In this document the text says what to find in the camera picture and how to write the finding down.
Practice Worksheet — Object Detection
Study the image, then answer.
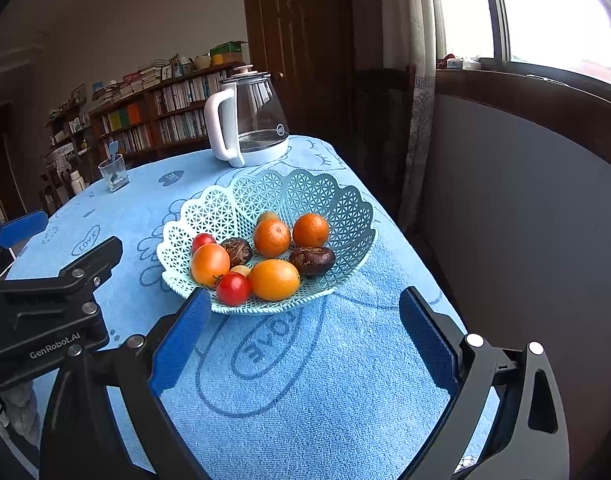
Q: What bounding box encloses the brown kiwi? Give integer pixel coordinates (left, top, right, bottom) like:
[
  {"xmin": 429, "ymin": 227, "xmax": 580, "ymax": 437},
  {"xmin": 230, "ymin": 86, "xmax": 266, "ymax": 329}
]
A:
[{"xmin": 257, "ymin": 210, "xmax": 280, "ymax": 224}]

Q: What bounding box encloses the tan round fruit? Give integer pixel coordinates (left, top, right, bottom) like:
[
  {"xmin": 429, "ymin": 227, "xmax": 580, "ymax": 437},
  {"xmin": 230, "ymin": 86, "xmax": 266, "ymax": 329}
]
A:
[{"xmin": 231, "ymin": 266, "xmax": 251, "ymax": 276}]

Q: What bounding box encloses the red tomato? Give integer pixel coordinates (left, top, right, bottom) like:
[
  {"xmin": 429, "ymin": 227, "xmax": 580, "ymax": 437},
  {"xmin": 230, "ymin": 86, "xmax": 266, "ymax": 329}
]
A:
[
  {"xmin": 191, "ymin": 233, "xmax": 216, "ymax": 255},
  {"xmin": 216, "ymin": 272, "xmax": 251, "ymax": 307}
]

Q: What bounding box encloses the white thermos bottle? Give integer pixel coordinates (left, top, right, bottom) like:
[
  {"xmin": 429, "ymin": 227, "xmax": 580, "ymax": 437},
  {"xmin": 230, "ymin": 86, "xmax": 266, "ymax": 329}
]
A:
[{"xmin": 70, "ymin": 170, "xmax": 86, "ymax": 195}]

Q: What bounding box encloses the dark mangosteen in basket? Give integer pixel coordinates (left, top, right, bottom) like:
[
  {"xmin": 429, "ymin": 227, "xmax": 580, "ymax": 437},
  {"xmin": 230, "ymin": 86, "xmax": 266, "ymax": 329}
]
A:
[{"xmin": 288, "ymin": 247, "xmax": 336, "ymax": 278}]

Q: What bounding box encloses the beige patterned curtain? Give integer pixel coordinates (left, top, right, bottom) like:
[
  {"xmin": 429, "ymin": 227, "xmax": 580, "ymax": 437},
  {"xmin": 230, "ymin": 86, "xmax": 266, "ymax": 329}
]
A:
[{"xmin": 381, "ymin": 0, "xmax": 445, "ymax": 231}]

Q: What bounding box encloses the small orange in basket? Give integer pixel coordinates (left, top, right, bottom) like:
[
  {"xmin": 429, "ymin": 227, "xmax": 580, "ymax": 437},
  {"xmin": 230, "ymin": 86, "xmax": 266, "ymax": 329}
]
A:
[
  {"xmin": 254, "ymin": 219, "xmax": 292, "ymax": 258},
  {"xmin": 292, "ymin": 212, "xmax": 329, "ymax": 247}
]

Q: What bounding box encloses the glass kettle white handle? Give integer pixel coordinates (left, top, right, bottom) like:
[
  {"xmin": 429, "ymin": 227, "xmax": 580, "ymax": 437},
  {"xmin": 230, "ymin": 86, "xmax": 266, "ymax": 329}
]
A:
[{"xmin": 204, "ymin": 65, "xmax": 289, "ymax": 168}]

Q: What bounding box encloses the window with dark frame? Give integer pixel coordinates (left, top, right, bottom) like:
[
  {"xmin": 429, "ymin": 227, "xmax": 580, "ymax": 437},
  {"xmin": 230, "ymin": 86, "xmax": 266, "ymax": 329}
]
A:
[{"xmin": 440, "ymin": 0, "xmax": 611, "ymax": 87}]

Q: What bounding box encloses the clear drinking glass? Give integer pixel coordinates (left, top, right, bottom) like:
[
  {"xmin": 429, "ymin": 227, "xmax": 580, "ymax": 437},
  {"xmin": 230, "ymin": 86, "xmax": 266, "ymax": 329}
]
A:
[{"xmin": 98, "ymin": 155, "xmax": 129, "ymax": 192}]

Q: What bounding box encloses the dark wooden door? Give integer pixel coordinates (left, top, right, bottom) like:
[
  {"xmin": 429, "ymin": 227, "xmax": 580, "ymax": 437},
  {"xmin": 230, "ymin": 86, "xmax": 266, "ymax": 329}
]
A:
[{"xmin": 244, "ymin": 0, "xmax": 354, "ymax": 144}]

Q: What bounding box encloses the blue terry tablecloth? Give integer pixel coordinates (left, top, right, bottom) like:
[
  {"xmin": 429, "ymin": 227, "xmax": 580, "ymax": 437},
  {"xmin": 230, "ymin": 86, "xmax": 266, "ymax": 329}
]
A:
[{"xmin": 5, "ymin": 134, "xmax": 502, "ymax": 480}]

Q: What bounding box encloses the wooden bookshelf with books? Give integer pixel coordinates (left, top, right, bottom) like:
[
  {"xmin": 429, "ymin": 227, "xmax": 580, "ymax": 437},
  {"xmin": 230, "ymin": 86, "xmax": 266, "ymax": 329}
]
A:
[{"xmin": 90, "ymin": 40, "xmax": 244, "ymax": 166}]

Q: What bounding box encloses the teal lattice fruit basket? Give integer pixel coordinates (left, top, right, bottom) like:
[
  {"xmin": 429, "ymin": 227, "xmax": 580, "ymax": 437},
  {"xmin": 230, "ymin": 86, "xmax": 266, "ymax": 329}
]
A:
[{"xmin": 157, "ymin": 170, "xmax": 377, "ymax": 315}]

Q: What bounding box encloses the large orange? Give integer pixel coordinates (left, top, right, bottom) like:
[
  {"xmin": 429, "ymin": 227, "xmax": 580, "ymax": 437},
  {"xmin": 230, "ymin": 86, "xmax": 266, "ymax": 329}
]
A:
[{"xmin": 191, "ymin": 244, "xmax": 231, "ymax": 288}]

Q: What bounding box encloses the dark open shelf unit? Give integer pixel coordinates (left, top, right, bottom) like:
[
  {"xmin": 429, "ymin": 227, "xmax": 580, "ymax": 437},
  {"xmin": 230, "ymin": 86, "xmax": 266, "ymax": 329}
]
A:
[{"xmin": 41, "ymin": 84, "xmax": 96, "ymax": 214}]

